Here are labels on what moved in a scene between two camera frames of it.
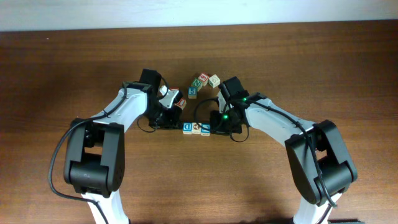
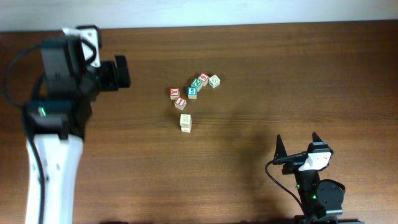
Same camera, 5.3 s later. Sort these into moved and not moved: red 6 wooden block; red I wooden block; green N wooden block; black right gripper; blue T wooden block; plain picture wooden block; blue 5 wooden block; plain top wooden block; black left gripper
Moved: black right gripper; black left gripper; plain picture wooden block; blue T wooden block
Not moved: plain top wooden block; green N wooden block; blue 5 wooden block; red I wooden block; red 6 wooden block
